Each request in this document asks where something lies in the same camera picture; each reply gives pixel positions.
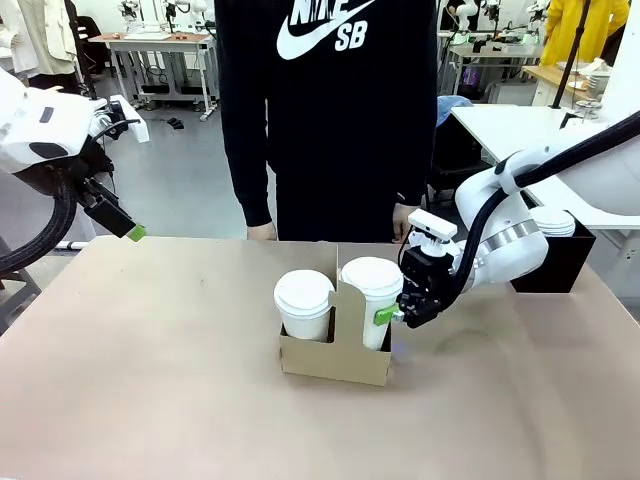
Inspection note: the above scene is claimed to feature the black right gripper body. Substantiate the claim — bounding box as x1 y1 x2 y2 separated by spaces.
397 243 455 329

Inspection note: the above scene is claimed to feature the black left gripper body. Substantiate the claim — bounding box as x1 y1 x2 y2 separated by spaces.
74 142 122 202

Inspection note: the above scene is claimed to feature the white paper cup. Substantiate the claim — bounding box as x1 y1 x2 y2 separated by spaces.
360 292 402 351
279 304 333 344

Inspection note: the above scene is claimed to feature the person's right forearm black sleeve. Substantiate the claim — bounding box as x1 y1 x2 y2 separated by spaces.
222 124 277 229

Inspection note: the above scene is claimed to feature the person's left forearm black sleeve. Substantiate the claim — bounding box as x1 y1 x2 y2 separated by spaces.
394 124 438 207

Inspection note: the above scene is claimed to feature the white plastic cup lid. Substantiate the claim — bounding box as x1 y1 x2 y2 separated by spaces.
338 256 404 304
273 269 335 314

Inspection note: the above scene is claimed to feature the brown cardboard cup carrier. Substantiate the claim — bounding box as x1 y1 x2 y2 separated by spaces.
278 243 393 387

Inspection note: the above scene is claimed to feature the person's left hand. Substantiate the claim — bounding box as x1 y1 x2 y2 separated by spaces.
392 202 413 243

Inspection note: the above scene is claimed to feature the person's right hand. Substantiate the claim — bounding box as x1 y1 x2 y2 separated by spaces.
246 221 279 242

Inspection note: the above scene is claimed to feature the black chair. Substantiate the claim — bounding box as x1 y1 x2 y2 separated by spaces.
63 0 110 100

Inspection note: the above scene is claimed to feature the black open storage box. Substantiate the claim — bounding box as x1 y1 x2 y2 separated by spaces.
509 219 597 294

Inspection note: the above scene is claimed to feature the stack of white lids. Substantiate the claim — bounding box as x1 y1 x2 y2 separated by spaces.
528 207 577 239

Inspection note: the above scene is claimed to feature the background table with brown mat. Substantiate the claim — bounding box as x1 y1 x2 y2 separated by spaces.
87 30 220 122

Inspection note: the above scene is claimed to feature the white coat on hanger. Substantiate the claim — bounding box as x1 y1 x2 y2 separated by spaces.
0 0 79 79

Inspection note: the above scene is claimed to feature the blue cloth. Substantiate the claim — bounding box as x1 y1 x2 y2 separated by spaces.
436 94 474 127

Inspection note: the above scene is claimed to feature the white side table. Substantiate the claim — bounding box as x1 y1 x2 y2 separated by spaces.
448 103 640 232

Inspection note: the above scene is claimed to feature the person in black hoodie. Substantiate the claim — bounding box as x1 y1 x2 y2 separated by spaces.
213 0 441 244

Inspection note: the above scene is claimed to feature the wooden background table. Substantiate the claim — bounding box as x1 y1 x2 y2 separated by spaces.
521 63 592 107

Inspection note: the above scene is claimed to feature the black tripod pole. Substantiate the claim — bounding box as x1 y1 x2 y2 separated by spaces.
549 0 595 110

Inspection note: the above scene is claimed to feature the background person in yellow coat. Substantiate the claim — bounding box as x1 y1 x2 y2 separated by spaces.
539 0 631 67

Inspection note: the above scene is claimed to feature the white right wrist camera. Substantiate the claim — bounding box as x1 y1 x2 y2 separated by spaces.
407 209 459 251

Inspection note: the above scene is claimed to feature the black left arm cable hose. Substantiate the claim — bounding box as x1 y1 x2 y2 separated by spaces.
0 169 80 275

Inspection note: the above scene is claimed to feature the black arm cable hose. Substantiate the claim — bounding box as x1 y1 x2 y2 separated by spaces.
0 169 80 275
438 112 640 314

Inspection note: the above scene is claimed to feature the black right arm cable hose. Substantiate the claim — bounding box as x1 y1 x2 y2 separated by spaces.
438 112 640 314

